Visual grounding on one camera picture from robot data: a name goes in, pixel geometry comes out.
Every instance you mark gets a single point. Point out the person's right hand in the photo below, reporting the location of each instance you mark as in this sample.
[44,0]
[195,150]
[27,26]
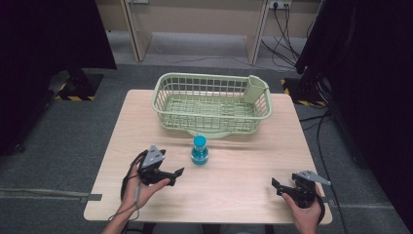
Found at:
[305,214]

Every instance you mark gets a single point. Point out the green plastic basket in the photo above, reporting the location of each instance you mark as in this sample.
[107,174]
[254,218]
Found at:
[211,103]

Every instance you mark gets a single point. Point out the black stand base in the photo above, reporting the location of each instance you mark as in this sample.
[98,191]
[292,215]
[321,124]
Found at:
[79,87]
[303,92]

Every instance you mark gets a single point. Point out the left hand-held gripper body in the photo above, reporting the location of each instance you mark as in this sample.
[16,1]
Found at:
[152,163]

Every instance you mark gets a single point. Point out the beige wooden desk frame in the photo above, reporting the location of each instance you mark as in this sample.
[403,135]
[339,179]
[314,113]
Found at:
[198,31]

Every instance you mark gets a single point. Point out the blue bottle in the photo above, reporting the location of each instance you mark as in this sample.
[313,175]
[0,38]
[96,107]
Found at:
[199,150]

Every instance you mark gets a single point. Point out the white power strip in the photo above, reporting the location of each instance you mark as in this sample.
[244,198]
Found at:
[280,4]

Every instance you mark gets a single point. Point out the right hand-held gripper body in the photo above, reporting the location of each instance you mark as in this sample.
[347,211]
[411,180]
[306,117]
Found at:
[305,187]

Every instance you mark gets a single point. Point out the black curtain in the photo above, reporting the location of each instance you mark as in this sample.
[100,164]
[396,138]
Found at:
[42,65]
[363,84]

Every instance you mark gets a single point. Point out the person's left hand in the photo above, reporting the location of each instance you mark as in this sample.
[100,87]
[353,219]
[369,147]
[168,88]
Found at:
[142,191]

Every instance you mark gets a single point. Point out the green cutlery holder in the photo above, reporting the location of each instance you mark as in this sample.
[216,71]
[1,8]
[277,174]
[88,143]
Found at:
[255,89]

